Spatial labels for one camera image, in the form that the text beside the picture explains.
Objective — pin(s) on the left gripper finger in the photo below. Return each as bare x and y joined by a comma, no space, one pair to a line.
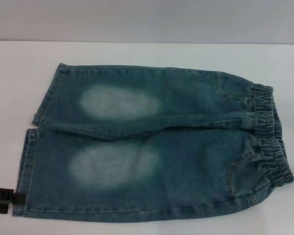
2,195

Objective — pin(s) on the blue denim shorts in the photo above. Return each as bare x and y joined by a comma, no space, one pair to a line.
186,171

